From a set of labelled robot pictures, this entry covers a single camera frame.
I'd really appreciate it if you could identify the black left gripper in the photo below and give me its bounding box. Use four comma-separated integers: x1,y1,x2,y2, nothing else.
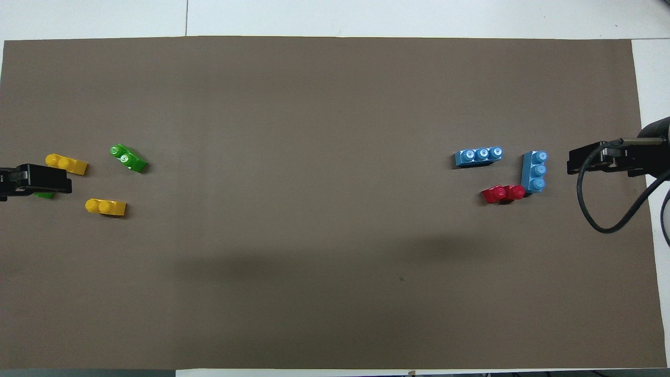
0,164,73,203

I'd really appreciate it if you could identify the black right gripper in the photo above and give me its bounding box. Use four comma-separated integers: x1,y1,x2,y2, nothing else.
567,140,653,178

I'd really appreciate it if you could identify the blue three-stud toy block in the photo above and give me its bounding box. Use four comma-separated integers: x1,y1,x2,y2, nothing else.
521,151,549,195
454,146,504,168

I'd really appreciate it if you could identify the yellow two-stud toy block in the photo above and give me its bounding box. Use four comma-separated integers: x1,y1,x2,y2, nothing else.
46,153,88,175
85,198,127,217

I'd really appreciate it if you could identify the red two-stud toy block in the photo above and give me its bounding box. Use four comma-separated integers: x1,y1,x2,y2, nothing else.
482,184,526,204

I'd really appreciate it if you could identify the brown table mat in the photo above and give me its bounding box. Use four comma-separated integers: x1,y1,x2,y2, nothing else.
0,36,668,370

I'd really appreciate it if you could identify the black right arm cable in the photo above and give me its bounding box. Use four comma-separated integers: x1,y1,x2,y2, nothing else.
576,137,670,235

